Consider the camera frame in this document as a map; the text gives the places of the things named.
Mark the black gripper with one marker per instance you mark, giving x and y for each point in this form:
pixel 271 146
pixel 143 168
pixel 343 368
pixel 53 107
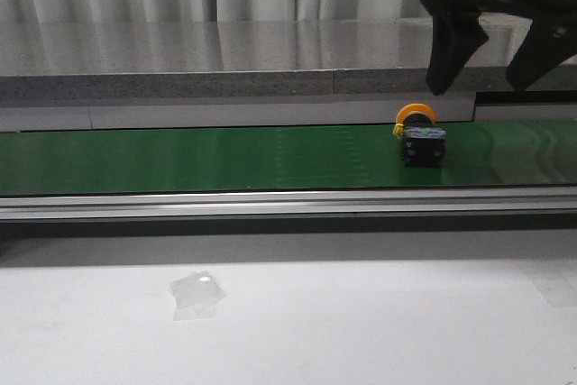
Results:
pixel 457 35

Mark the yellow mushroom push button switch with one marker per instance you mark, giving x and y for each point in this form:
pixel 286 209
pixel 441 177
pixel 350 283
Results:
pixel 422 142

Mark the grey speckled countertop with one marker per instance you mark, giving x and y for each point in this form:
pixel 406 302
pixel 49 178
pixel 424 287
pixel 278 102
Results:
pixel 56 62

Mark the clear tape strip right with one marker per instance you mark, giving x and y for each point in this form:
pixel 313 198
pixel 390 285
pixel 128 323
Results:
pixel 557 290

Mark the green conveyor belt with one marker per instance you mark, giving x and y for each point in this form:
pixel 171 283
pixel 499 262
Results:
pixel 280 158

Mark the clear tape patch on table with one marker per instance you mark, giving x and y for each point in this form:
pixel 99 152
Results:
pixel 196 296

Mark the white rear conveyor guard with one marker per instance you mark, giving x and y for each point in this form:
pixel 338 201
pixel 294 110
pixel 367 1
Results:
pixel 223 111

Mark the aluminium conveyor side rail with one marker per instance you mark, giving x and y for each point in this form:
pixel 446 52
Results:
pixel 405 201

